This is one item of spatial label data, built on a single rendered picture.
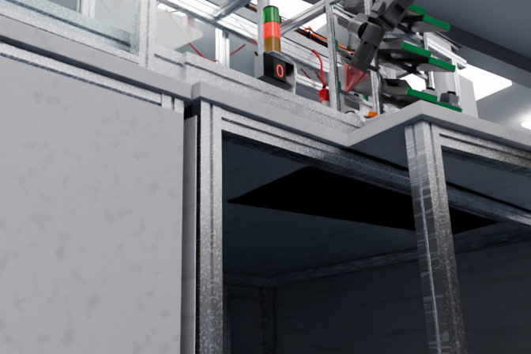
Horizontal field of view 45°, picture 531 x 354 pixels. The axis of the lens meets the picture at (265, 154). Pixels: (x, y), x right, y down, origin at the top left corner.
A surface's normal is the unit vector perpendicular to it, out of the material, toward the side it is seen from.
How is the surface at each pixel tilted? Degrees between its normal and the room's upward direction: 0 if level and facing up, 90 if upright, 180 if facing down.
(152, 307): 90
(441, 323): 90
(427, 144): 90
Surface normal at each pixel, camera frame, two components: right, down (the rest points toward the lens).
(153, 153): 0.69, -0.26
